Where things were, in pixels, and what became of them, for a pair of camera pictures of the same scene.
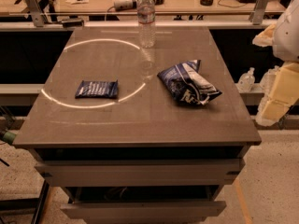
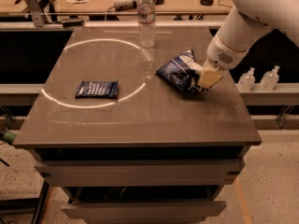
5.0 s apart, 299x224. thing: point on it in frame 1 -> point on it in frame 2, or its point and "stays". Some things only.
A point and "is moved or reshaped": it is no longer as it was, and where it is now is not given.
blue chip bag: [187, 83] is moved or reshaped
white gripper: [288, 35] -> [222, 56]
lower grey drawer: [144, 211] stays
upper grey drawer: [194, 173] stays
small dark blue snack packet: [97, 90] stays
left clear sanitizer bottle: [247, 81] stays
